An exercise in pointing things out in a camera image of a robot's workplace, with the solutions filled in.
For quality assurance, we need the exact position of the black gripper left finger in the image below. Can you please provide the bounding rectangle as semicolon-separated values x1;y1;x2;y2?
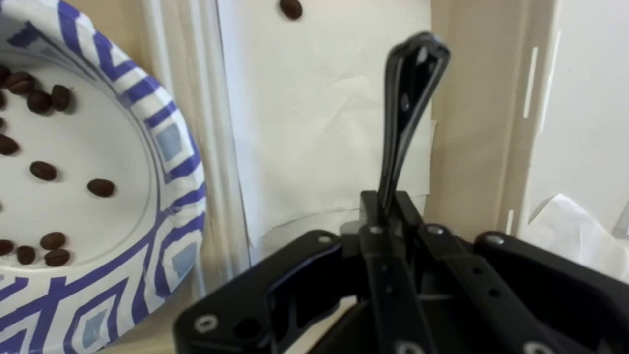
174;191;422;354

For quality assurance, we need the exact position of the white paper liner sheet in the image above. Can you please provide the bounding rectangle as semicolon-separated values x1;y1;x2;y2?
217;0;439;263

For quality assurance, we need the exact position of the blue patterned paper plate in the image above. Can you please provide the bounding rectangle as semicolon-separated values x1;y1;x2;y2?
0;0;209;354

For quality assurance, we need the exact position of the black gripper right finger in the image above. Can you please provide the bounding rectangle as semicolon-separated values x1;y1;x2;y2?
392;191;629;354

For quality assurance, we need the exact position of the black plastic spoon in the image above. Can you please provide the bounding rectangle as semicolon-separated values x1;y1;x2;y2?
376;29;453;214

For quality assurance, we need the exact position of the crumpled clear plastic wrap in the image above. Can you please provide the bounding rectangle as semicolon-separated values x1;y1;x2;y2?
522;193;629;285

